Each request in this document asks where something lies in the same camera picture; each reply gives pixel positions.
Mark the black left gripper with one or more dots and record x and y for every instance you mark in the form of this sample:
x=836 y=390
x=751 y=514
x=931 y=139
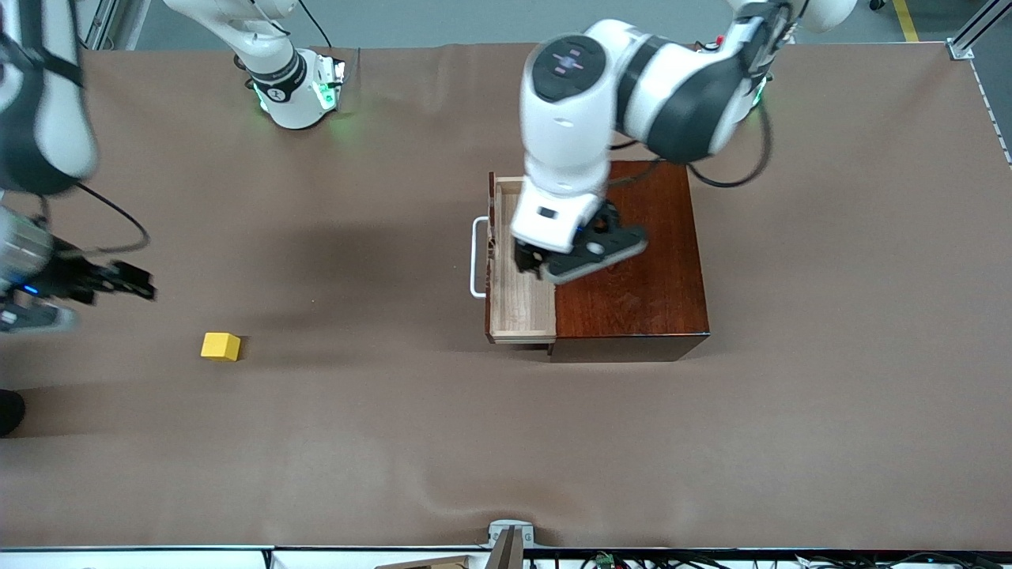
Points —
x=528 y=258

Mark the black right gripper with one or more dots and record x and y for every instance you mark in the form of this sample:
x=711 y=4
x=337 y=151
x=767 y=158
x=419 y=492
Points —
x=69 y=279

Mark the yellow block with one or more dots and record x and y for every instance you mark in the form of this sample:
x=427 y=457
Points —
x=220 y=346

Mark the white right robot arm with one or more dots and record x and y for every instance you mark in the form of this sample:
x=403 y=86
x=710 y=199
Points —
x=47 y=118

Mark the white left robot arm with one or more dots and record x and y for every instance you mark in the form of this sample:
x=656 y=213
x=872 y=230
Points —
x=569 y=118

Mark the dark red wooden cabinet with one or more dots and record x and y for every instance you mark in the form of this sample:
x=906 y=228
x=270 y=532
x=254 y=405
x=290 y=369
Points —
x=656 y=300

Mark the black rounded object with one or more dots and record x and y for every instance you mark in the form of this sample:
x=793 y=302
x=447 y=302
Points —
x=9 y=411

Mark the brown table cloth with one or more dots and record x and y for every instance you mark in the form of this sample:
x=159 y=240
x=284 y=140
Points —
x=395 y=435

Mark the tan cardboard piece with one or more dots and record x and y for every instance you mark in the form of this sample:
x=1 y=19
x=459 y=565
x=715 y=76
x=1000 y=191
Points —
x=443 y=563

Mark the aluminium frame with dark rails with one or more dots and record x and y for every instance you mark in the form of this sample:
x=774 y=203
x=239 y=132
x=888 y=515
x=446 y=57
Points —
x=99 y=20

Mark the grey metal bracket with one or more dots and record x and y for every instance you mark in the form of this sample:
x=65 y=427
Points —
x=510 y=528

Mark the aluminium frame rail with bracket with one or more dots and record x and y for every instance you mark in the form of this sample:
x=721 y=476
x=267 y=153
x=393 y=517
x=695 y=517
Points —
x=961 y=49

